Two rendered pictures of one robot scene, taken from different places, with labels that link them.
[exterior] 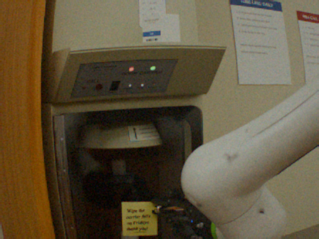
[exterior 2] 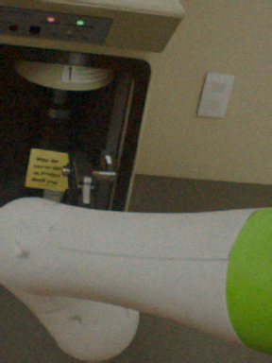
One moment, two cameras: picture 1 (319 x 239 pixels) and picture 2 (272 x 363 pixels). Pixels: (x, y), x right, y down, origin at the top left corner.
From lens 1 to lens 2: 71 cm
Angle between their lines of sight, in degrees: 28
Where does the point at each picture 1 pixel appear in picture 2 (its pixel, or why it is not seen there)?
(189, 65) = (130, 25)
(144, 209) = (59, 160)
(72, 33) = not seen: outside the picture
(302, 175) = not seen: outside the picture
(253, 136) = (52, 246)
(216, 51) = (168, 18)
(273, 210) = (99, 320)
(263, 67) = not seen: outside the picture
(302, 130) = (112, 291)
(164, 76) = (98, 31)
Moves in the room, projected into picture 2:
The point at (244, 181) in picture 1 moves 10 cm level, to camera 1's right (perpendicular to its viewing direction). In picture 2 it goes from (37, 288) to (127, 321)
